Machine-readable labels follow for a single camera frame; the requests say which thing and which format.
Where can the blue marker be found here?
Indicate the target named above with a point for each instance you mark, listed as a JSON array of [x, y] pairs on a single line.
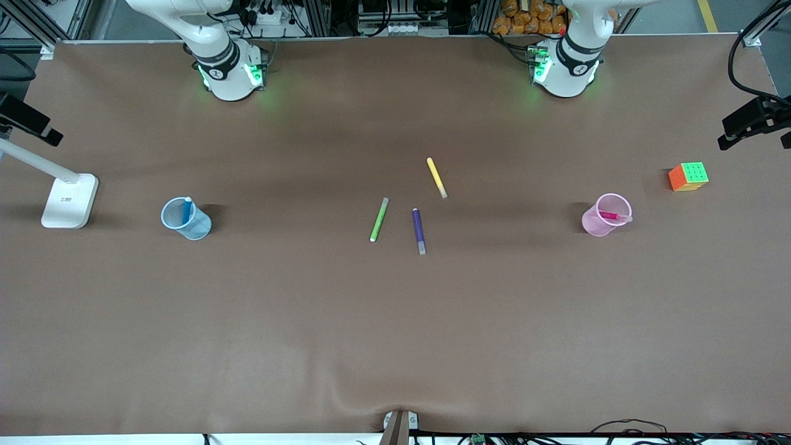
[[186, 210]]

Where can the pink marker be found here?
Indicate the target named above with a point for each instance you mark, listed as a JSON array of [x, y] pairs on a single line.
[[612, 216]]

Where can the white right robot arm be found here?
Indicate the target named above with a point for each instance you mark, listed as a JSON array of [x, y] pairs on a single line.
[[222, 74]]

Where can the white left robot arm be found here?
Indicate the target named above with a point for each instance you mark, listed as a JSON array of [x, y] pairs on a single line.
[[568, 74]]

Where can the white lamp stand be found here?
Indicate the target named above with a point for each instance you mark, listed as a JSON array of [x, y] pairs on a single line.
[[69, 204]]

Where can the colourful puzzle cube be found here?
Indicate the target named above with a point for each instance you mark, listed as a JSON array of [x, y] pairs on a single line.
[[687, 178]]

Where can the translucent blue cup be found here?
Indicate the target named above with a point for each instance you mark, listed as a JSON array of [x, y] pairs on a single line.
[[198, 228]]

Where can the translucent pink cup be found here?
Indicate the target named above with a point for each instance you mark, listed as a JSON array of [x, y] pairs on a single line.
[[593, 225]]

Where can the bag of orange items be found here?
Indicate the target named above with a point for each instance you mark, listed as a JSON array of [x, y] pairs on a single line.
[[525, 18]]

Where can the yellow marker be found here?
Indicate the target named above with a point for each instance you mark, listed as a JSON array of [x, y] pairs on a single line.
[[436, 177]]

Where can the green marker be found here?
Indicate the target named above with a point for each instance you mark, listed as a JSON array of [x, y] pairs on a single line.
[[379, 219]]

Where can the purple marker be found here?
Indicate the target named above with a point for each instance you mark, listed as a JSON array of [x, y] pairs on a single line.
[[418, 230]]

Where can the long white socket strip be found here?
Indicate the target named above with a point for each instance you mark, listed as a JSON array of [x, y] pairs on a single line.
[[401, 28]]

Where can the green terminal connector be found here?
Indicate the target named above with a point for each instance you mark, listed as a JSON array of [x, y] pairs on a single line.
[[477, 440]]

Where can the aluminium frame corner post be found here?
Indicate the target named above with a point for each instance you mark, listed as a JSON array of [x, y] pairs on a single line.
[[62, 18], [763, 25]]

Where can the aluminium frame profile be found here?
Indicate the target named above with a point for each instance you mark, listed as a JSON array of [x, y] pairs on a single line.
[[485, 15], [318, 18]]

